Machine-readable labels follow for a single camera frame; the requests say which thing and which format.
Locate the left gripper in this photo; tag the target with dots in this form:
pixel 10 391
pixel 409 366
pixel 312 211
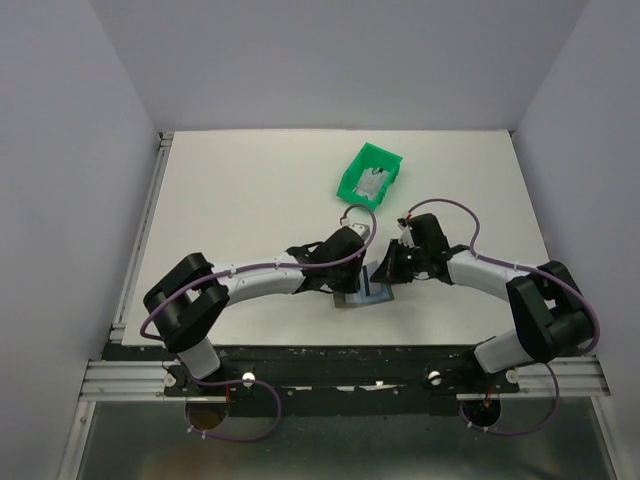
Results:
pixel 353 284

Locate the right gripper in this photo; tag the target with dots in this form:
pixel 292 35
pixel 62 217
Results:
pixel 389 271

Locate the grey card holder wallet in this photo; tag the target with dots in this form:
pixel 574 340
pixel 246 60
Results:
pixel 342 301

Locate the silver magnetic stripe card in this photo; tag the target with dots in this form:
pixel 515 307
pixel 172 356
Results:
pixel 367 282

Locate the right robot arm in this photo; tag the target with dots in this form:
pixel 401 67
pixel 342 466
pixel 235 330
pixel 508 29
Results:
pixel 549 313

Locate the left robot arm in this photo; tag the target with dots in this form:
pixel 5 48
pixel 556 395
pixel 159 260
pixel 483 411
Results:
pixel 184 305

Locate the cards in green bin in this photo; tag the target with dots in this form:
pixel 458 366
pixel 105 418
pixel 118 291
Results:
pixel 370 183

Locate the green plastic bin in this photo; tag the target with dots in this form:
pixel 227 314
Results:
pixel 369 156

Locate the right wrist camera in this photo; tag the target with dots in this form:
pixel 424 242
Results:
pixel 405 238

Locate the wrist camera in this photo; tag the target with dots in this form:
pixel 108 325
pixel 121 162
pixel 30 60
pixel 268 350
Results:
pixel 405 238
pixel 361 229

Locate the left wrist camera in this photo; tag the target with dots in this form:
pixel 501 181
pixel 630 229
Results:
pixel 361 229

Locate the aluminium left side rail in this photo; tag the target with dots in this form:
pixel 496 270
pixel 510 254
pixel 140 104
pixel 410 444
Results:
pixel 118 324

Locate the aluminium rail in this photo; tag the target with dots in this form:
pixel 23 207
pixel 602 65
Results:
pixel 140 381
pixel 118 324

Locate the aluminium front rail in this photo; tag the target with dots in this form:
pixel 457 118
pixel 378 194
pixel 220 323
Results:
pixel 140 381

